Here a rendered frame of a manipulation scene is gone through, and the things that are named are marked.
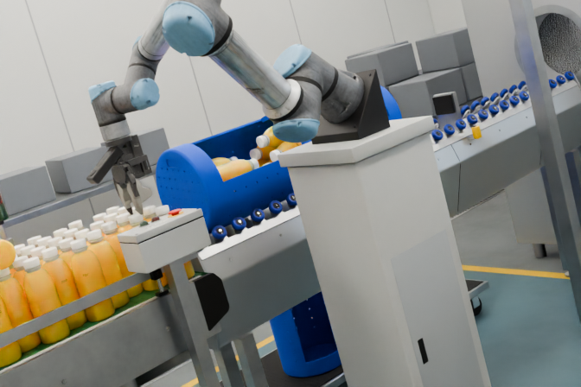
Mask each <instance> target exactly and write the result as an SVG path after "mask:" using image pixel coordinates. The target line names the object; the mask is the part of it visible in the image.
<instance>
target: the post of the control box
mask: <svg viewBox="0 0 581 387"><path fill-rule="evenodd" d="M163 270H164V273H165V275H166V278H167V282H168V285H169V289H170V292H171V295H172V298H173V301H174V303H175V307H176V312H177V314H178V318H179V321H180V323H181V326H182V331H183V334H184V337H185V340H186V343H187V346H188V350H189V354H190V357H191V359H192V362H193V366H194V368H195V373H196V376H197V379H198V382H199V385H200V387H220V381H219V379H218V376H217V373H216V370H215V367H214V361H213V359H212V356H211V353H210V350H209V347H208V342H207V339H206V336H205V333H204V330H203V327H202V324H201V319H200V316H199V314H198V310H197V307H196V305H195V299H194V297H193V294H192V290H191V288H190V285H189V282H188V277H187V274H186V270H185V268H184V265H183V262H182V259H179V260H177V261H174V262H173V263H170V264H168V265H165V266H163Z"/></svg>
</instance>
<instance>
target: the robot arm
mask: <svg viewBox="0 0 581 387"><path fill-rule="evenodd" d="M220 4H221V0H163V3H162V4H161V6H160V8H159V9H158V11H157V13H156V14H155V15H154V17H153V19H152V20H151V22H150V24H149V26H148V28H147V29H146V30H145V31H144V34H143V35H141V36H139V37H138V38H137V39H136V40H135V43H134V45H133V47H132V53H131V59H130V63H129V66H128V69H127V73H126V76H125V80H124V84H123V85H121V86H116V85H115V82H114V81H112V80H111V81H107V82H104V83H101V84H97V85H95V86H90V87H89V89H88V92H89V96H90V99H91V105H92V106H93V110H94V113H95V116H96V118H97V121H98V125H99V129H100V132H101V135H102V137H103V140H104V141H106V142H105V146H106V147H110V148H109V149H108V150H107V151H106V153H105V154H104V156H103V157H102V158H101V159H100V161H99V162H98V164H97V165H96V166H95V168H94V169H93V170H92V171H91V173H90V174H89V175H88V176H87V178H86V179H87V180H88V181H89V182H90V183H91V184H100V182H101V181H102V180H103V178H104V177H105V175H106V174H107V173H108V171H109V170H110V169H111V168H112V177H113V182H114V186H115V188H116V190H117V193H118V197H119V198H120V199H121V201H122V203H123V205H124V208H125V209H126V211H127V212H128V213H129V214H130V215H133V211H132V207H131V202H132V203H133V205H134V207H135V210H136V211H137V212H138V213H139V214H141V215H142V214H144V210H143V205H142V203H143V202H145V201H146V200H147V199H148V198H149V197H150V196H151V195H152V191H151V189H150V188H145V187H142V185H141V183H140V181H136V178H141V177H144V176H146V175H147V174H150V173H152V171H151V167H150V163H149V160H148V157H147V155H144V153H143V151H142V148H141V145H140V142H139V139H138V136H137V134H136V135H129V134H130V133H131V131H130V128H129V125H128V123H127V120H126V116H125V114H126V113H129V112H133V111H141V110H145V109H147V108H149V107H151V106H154V105H156V104H157V103H158V101H159V98H160V94H159V88H158V85H157V83H156V82H155V77H156V70H157V67H158V64H159V62H160V61H161V59H162V58H163V56H164V55H165V54H166V53H167V51H168V50H169V48H170V47H172V48H173V49H174V50H175V51H177V52H178V53H180V54H183V53H185V54H186V55H187V56H194V57H195V56H200V57H207V56H208V57H209V58H210V59H211V60H213V61H214V62H215V63H216V64H217V65H218V66H219V67H221V68H222V69H223V70H224V71H225V72H226V73H227V74H229V75H230V76H231V77H232V78H233V79H234V80H235V81H236V82H238V83H239V84H240V85H241V86H242V87H243V88H244V89H246V90H247V91H248V92H249V93H250V94H251V95H252V96H253V97H255V98H256V99H257V100H258V101H259V102H260V103H261V104H262V109H263V113H264V114H265V115H266V116H267V117H268V118H269V119H270V120H271V121H272V122H273V126H272V132H273V135H274V136H275V137H276V138H278V139H280V140H282V141H285V142H289V143H302V142H306V141H309V140H311V139H312V138H314V137H315V136H316V134H317V132H318V126H319V125H320V122H319V119H320V114H321V116H322V117H323V118H324V119H326V120H327V121H329V122H330V123H332V124H338V123H340V122H342V121H344V120H346V119H347V118H349V117H350V116H351V115H352V114H353V113H354V112H355V110H356V109H357V107H358V106H359V104H360V102H361V100H362V97H363V94H364V82H363V80H362V78H361V77H359V76H358V75H356V74H355V73H352V72H349V71H345V70H341V69H337V68H335V67H333V66H332V65H331V64H329V63H328V62H327V61H326V60H324V59H323V58H321V57H320V56H318V55H317V54H315V53H314V52H312V50H311V49H310V48H306V47H305V46H304V45H301V44H295V45H292V46H290V47H288V48H286V49H285V50H284V51H283V52H282V53H281V54H280V55H279V57H278V58H277V60H276V61H275V63H274V65H273V67H272V66H271V65H270V64H269V63H268V62H267V61H266V60H265V59H264V58H263V57H262V56H261V55H260V54H259V53H258V52H257V51H256V50H255V49H253V48H252V47H251V46H250V45H249V44H248V43H247V42H246V41H245V40H244V39H243V38H242V37H241V36H240V35H239V34H238V33H237V32H236V31H235V30H234V29H233V19H232V18H231V17H230V16H229V15H228V14H227V13H226V12H225V11H224V10H223V9H222V8H221V6H220ZM111 146H113V147H111ZM146 160H147V162H148V165H149V168H150V169H148V166H147V162H146Z"/></svg>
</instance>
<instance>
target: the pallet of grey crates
mask: <svg viewBox="0 0 581 387"><path fill-rule="evenodd" d="M415 43H416V47H417V50H418V57H419V61H420V65H421V68H422V69H420V70H418V66H417V62H416V59H415V55H414V52H413V48H412V43H411V42H408V41H401V42H397V43H394V44H389V45H385V46H382V47H377V48H372V49H369V50H367V51H364V52H361V53H358V54H353V55H350V56H348V57H347V60H345V65H346V68H347V71H349V72H352V73H359V72H364V71H368V70H373V69H376V71H377V74H378V78H379V82H380V85H381V86H383V87H384V88H385V89H387V90H388V91H389V92H390V93H391V95H392V96H393V98H394V99H395V101H396V102H397V104H398V106H399V109H400V112H401V116H402V119H404V118H411V117H425V116H432V118H435V119H436V120H437V123H438V128H439V127H440V123H439V119H438V116H437V114H436V111H435V107H434V104H433V100H432V98H433V96H434V95H436V94H440V93H447V92H456V96H457V100H458V104H459V108H460V111H461V109H462V108H463V107H464V106H465V105H467V106H469V109H470V107H471V105H472V103H473V102H474V101H478V102H479V103H480V104H479V105H480V106H481V108H480V110H481V109H482V108H483V106H482V105H481V101H482V99H483V95H482V88H481V84H480V80H479V76H478V72H477V69H476V62H475V58H474V55H473V50H472V47H471V43H470V38H469V32H468V28H467V27H464V28H460V29H453V30H450V31H446V32H443V33H440V34H437V35H433V36H430V37H426V38H424V39H421V40H418V41H415ZM471 113H473V110H471V109H470V114H471Z"/></svg>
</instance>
